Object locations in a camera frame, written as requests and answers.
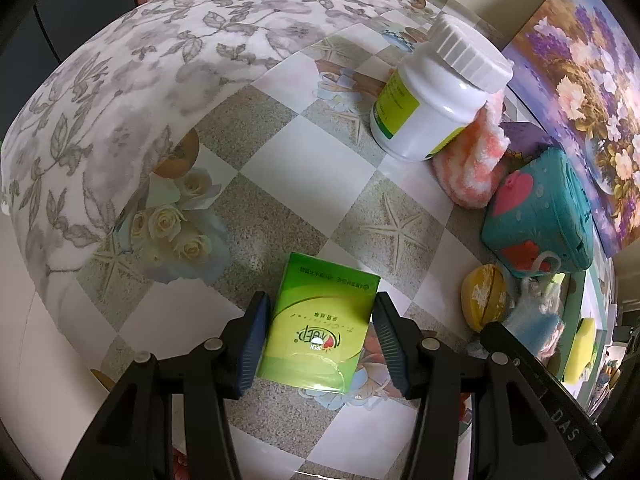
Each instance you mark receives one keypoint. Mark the dark cabinet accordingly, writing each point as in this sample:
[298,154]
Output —
[55,10]

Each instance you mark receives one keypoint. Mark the blue fluffy cloth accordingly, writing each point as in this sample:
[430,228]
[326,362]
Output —
[535,320]

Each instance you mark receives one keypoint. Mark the checked plastic table cover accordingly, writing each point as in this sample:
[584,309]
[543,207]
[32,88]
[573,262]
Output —
[300,185]

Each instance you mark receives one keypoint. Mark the round yellow sponge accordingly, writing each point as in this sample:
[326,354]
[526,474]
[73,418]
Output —
[482,300]

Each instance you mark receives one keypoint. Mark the teal soft cube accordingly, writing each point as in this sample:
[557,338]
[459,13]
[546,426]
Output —
[540,215]

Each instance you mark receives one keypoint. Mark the flower painting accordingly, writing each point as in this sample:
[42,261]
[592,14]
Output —
[590,85]

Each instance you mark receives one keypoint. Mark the pink striped fluffy cloth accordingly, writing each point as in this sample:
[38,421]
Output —
[475,170]

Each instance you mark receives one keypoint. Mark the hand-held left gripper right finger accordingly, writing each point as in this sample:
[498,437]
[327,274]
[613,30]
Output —
[390,345]

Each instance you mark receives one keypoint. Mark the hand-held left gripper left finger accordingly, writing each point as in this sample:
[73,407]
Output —
[252,345]

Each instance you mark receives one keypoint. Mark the green tissue packet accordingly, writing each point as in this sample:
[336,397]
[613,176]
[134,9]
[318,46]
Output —
[315,330]

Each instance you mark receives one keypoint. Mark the white tray with mint rim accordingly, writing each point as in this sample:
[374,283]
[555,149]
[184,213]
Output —
[600,300]

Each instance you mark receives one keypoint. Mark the white plastic bottle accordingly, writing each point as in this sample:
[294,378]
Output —
[435,100]

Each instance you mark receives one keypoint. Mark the purple soft toy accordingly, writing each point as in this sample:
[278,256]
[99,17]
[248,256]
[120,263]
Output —
[522,135]

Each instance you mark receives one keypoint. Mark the yellow rectangular sponge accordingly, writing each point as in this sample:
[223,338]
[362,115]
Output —
[582,350]

